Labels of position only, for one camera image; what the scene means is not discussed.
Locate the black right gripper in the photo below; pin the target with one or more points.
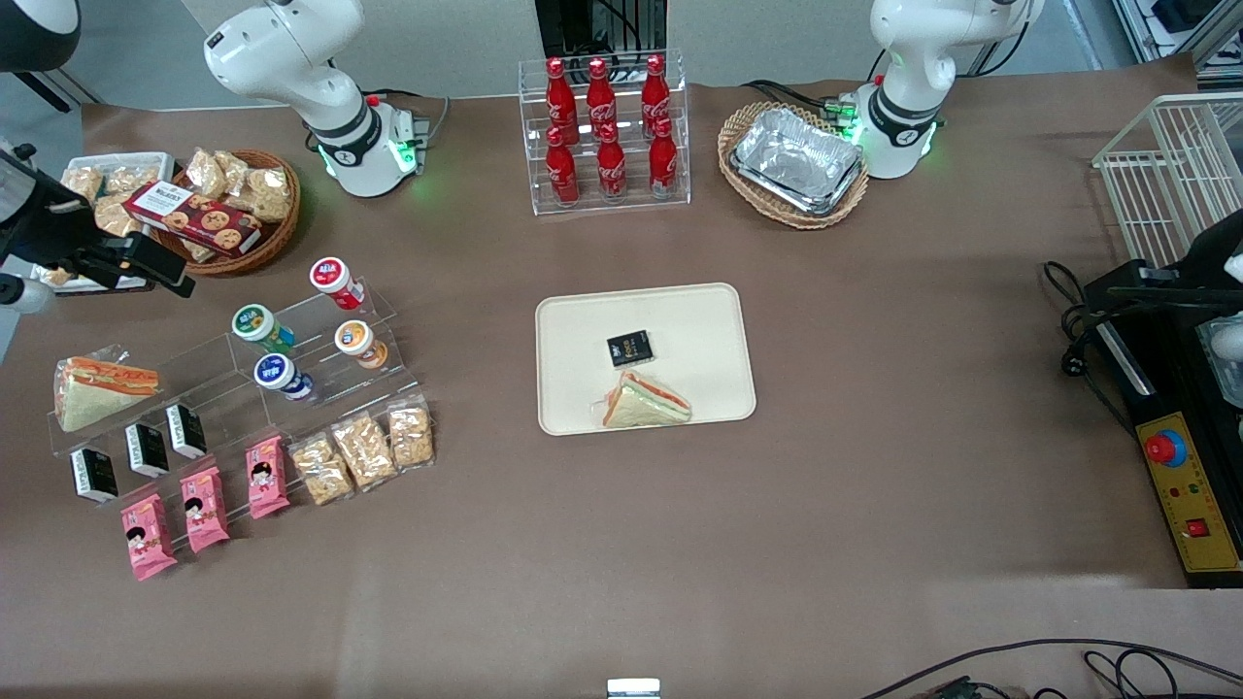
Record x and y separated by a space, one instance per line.
47 230

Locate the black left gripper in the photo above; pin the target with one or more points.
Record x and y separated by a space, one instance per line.
1207 258

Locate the green gum bottle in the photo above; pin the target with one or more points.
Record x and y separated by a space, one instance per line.
260 328

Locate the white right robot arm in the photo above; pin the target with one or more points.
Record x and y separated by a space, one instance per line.
291 58

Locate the red gum bottle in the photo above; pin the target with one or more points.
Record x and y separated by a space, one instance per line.
335 279

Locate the beige plastic tray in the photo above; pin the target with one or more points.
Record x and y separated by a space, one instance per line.
699 330

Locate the clear cereal snack bag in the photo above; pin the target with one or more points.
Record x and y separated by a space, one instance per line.
411 435
364 451
131 179
235 172
83 183
267 194
115 218
322 470
206 173

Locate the red cookie box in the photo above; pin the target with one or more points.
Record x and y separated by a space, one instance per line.
194 217

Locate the white rectangular bin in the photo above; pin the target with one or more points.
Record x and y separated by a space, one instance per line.
146 160

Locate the clear acrylic stepped stand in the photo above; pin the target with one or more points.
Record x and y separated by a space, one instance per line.
214 374

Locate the wrapped triangle sandwich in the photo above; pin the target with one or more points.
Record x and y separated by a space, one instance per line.
97 393
646 403

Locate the dark brown wicker basket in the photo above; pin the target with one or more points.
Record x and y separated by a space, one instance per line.
277 238

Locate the small black box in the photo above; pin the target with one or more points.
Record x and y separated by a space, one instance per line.
185 431
94 475
147 450

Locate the black yellow control box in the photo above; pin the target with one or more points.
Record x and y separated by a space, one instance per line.
1190 485

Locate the dark metal pole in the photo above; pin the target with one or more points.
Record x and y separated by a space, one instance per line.
58 89

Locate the pink snack packet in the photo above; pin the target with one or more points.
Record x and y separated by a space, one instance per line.
205 510
148 537
267 478

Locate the stacked aluminium foil trays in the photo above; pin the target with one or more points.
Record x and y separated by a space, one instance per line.
796 160

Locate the light wicker basket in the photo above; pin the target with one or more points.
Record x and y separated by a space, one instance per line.
748 199

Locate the red cola bottle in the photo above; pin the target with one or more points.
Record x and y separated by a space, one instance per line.
562 175
663 165
611 170
600 92
655 87
559 92

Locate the clear acrylic bottle rack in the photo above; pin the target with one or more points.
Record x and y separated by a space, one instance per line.
631 199

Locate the black square packet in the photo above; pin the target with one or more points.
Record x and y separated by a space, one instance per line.
630 349

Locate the black equipment stand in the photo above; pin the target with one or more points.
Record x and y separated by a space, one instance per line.
583 24

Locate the small white device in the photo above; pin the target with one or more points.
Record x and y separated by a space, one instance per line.
633 688

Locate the aluminium frame profile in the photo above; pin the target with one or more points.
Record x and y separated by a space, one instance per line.
1180 34

